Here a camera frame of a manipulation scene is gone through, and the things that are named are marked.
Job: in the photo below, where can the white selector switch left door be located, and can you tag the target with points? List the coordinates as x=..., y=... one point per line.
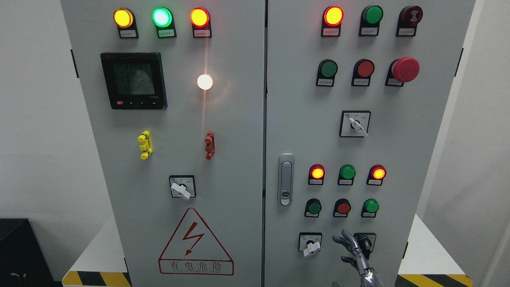
x=182, y=186

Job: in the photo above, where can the green indicator light lower middle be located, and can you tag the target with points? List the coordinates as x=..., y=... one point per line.
x=346, y=175

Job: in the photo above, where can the red indicator light lower left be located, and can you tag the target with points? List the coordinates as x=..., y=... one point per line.
x=316, y=175

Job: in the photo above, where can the red test terminal block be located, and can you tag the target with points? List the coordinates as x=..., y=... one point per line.
x=209, y=145

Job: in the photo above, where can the grey left cabinet door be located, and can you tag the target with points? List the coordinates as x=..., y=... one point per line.
x=229, y=186

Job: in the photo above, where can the black rotary knob switch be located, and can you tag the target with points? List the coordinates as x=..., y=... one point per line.
x=366, y=242

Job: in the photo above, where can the red lit indicator light left door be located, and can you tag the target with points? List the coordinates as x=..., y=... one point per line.
x=201, y=22

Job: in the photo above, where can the black cabinet lower left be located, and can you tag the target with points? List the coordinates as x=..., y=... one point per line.
x=22, y=263

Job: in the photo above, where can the green push button upper row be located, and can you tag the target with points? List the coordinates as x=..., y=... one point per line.
x=327, y=69

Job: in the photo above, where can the green lit indicator light top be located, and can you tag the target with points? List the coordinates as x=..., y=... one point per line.
x=164, y=22

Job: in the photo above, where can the green indicator top right door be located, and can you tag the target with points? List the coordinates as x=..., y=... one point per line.
x=370, y=20

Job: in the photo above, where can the white lit indicator light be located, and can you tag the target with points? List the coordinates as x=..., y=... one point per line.
x=205, y=82

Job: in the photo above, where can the grey right cabinet door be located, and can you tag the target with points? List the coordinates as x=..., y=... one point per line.
x=304, y=120

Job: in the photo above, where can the white selector switch door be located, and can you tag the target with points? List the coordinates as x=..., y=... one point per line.
x=182, y=186
x=309, y=243

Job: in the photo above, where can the red push button upper row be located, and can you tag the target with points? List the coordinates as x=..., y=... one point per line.
x=362, y=72

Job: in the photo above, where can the white selector switch upper right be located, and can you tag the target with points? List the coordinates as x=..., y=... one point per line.
x=354, y=124

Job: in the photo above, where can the red lit indicator top right door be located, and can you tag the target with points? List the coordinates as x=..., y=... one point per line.
x=331, y=21

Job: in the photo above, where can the silver door handle lock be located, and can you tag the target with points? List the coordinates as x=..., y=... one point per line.
x=285, y=178

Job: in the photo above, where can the dark red buzzer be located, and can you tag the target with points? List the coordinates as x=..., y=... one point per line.
x=408, y=21

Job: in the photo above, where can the green push button lower right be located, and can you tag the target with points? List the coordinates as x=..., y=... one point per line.
x=370, y=208

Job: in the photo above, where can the red emergency stop mushroom button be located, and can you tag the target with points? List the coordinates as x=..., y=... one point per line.
x=402, y=71

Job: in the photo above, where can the white selector switch lower right door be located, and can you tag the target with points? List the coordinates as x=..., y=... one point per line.
x=309, y=243

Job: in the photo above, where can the red lit indicator lower right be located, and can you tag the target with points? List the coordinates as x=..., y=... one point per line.
x=376, y=175

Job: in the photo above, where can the silver robotic hand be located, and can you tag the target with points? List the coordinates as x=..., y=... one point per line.
x=368, y=277

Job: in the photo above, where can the yellow indicator light top left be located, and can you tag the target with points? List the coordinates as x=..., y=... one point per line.
x=126, y=24

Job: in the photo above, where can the green push button lower left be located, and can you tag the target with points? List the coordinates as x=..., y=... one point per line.
x=312, y=208

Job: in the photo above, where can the red push button lower middle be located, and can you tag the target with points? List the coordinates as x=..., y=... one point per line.
x=342, y=208

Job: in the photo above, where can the red electrical hazard warning sticker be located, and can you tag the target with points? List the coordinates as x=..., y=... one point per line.
x=193, y=249

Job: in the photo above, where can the yellow test terminal block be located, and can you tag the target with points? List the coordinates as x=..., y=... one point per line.
x=145, y=144

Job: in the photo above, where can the white platform with hazard stripes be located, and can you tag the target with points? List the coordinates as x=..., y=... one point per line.
x=425, y=264

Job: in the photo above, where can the black digital power meter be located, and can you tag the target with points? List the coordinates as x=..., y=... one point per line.
x=135, y=81

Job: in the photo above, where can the grey cabinet door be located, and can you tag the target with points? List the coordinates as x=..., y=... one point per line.
x=229, y=186
x=304, y=120

